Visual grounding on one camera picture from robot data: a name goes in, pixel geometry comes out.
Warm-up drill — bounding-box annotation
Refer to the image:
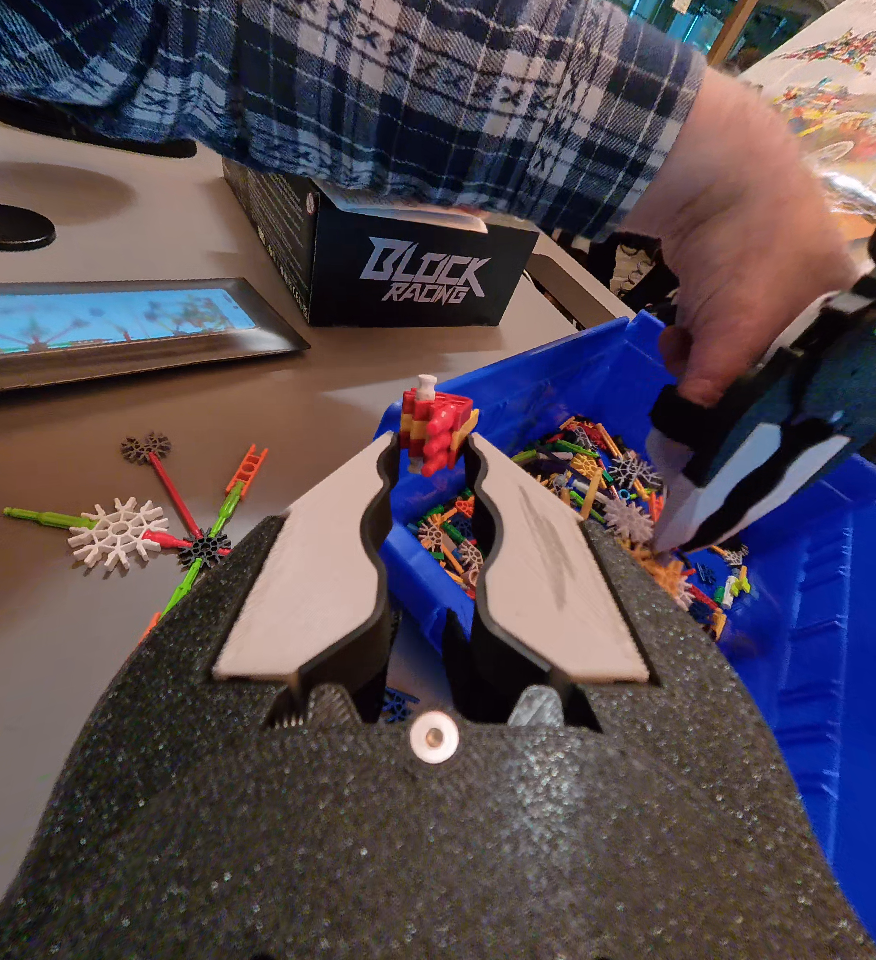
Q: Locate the person's left hand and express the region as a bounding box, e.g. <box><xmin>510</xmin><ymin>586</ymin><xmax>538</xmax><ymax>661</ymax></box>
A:
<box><xmin>624</xmin><ymin>69</ymin><xmax>860</xmax><ymax>410</ymax></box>

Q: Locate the person's left forearm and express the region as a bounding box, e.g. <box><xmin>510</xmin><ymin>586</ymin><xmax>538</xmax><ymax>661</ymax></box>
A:
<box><xmin>0</xmin><ymin>0</ymin><xmax>709</xmax><ymax>245</ymax></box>

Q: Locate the blue plastic bin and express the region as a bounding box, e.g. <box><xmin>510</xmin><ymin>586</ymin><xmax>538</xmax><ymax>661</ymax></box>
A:
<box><xmin>374</xmin><ymin>311</ymin><xmax>876</xmax><ymax>957</ymax></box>

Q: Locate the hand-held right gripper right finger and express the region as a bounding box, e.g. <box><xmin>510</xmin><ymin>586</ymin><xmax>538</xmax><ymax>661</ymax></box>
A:
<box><xmin>465</xmin><ymin>432</ymin><xmax>652</xmax><ymax>687</ymax></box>

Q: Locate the clear toy parts bag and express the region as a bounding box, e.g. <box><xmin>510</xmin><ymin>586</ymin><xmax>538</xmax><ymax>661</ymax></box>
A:
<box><xmin>738</xmin><ymin>0</ymin><xmax>876</xmax><ymax>222</ymax></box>

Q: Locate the black framed tablet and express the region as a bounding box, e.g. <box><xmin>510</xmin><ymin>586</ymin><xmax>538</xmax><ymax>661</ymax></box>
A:
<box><xmin>0</xmin><ymin>277</ymin><xmax>311</xmax><ymax>399</ymax></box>

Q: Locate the red yellow toy connector assembly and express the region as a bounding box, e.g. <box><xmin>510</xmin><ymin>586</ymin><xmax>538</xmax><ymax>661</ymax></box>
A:
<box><xmin>400</xmin><ymin>390</ymin><xmax>480</xmax><ymax>479</ymax></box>

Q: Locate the short white toy rod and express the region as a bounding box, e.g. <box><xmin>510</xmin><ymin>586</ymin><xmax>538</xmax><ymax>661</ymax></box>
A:
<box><xmin>408</xmin><ymin>373</ymin><xmax>439</xmax><ymax>475</ymax></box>

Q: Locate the black cardboard box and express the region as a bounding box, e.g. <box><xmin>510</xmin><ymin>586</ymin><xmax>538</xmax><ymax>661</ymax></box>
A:
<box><xmin>222</xmin><ymin>156</ymin><xmax>540</xmax><ymax>329</ymax></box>

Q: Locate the flat star toy rod model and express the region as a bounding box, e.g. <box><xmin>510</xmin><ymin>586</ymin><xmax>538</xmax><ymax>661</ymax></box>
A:
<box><xmin>3</xmin><ymin>431</ymin><xmax>270</xmax><ymax>646</ymax></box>

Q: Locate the pile of colourful toy pieces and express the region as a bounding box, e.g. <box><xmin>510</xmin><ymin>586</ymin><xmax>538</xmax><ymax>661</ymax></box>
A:
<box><xmin>408</xmin><ymin>416</ymin><xmax>754</xmax><ymax>642</ymax></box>

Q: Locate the black oval object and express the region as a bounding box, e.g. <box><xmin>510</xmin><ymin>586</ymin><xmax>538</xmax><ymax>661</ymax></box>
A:
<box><xmin>0</xmin><ymin>198</ymin><xmax>56</xmax><ymax>252</ymax></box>

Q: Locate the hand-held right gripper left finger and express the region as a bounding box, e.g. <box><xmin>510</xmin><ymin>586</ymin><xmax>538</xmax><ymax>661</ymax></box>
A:
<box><xmin>213</xmin><ymin>431</ymin><xmax>401</xmax><ymax>725</ymax></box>

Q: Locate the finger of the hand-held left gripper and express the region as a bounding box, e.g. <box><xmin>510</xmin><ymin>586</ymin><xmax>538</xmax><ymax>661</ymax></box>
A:
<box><xmin>696</xmin><ymin>435</ymin><xmax>857</xmax><ymax>555</ymax></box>
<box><xmin>645</xmin><ymin>422</ymin><xmax>782</xmax><ymax>555</ymax></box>

